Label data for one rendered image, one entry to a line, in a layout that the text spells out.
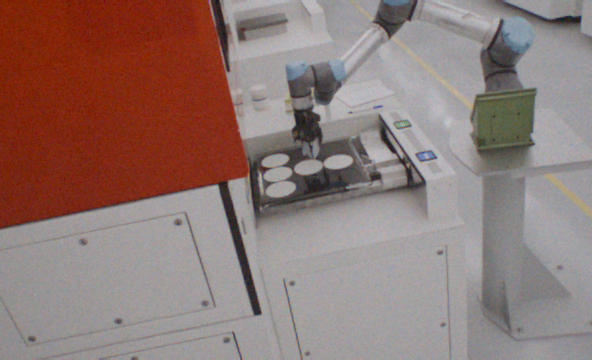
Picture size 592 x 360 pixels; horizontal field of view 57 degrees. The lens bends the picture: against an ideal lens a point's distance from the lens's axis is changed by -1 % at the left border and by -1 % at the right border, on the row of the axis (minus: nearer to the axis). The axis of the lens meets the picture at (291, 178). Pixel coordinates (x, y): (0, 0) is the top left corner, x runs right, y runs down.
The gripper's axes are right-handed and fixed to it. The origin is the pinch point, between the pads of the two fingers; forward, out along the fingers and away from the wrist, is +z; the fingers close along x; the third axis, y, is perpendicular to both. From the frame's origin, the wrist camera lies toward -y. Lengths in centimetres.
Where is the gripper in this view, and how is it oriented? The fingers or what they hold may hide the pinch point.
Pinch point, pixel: (313, 154)
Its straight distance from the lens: 197.8
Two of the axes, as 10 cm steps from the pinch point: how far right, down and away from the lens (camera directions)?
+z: 1.7, 8.6, 4.8
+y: -3.3, 5.1, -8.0
